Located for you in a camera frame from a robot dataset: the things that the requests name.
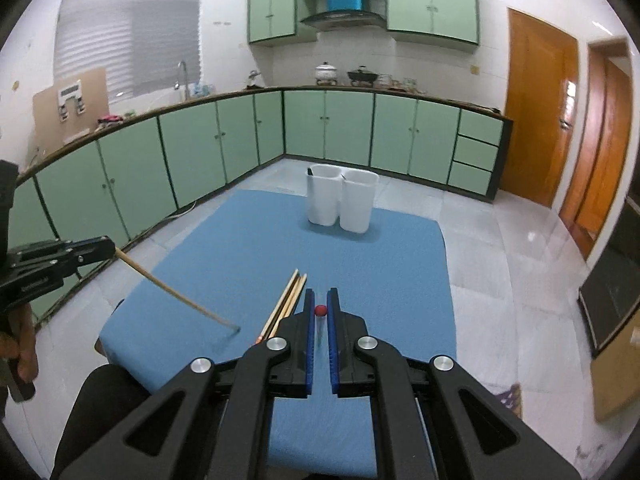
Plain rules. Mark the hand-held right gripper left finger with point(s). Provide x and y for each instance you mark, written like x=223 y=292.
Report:
x=310 y=355

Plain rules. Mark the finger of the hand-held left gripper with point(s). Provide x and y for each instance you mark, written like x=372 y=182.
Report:
x=92 y=249

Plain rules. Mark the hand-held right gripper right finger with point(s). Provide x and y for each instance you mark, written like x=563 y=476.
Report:
x=334 y=355

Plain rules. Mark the red chopstick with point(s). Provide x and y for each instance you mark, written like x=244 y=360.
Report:
x=320 y=310

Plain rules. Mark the white double utensil holder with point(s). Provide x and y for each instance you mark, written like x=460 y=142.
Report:
x=325 y=200

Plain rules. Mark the person's left hand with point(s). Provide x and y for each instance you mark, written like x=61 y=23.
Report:
x=25 y=360

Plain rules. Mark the cardboard panel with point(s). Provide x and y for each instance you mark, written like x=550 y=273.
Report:
x=47 y=115

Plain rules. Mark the small red packet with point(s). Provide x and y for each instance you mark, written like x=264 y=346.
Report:
x=110 y=119

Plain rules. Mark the blue table mat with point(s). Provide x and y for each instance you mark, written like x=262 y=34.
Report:
x=250 y=240

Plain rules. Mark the green base cabinets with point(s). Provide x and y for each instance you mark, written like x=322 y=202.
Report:
x=190 y=150

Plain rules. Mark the person's dark trouser leg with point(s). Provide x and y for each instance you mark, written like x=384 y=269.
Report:
x=100 y=420

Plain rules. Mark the purple patterned cloth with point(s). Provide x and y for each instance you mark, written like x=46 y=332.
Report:
x=507 y=400

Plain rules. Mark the metal faucet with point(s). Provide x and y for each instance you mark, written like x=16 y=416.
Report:
x=182 y=77

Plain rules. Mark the grey window blind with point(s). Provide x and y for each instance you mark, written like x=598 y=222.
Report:
x=125 y=25

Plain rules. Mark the metal kettle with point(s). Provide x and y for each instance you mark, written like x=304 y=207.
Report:
x=253 y=80

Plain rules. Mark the glass jars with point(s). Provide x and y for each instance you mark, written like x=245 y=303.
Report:
x=397 y=82

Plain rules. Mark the black wok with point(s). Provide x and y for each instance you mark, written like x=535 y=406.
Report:
x=362 y=76

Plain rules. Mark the white cooking pot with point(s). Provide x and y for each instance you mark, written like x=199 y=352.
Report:
x=325 y=72

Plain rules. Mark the cardboard box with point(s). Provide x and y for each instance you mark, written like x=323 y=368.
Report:
x=617 y=385

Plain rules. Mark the black glass-front cabinet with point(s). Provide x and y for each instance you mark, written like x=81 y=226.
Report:
x=612 y=290

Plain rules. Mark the wooden door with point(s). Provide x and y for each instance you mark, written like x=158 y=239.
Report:
x=597 y=160
x=537 y=110

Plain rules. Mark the black range hood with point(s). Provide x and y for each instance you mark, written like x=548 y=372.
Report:
x=342 y=20

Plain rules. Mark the green wall cabinets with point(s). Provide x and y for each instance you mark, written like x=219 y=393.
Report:
x=430 y=0

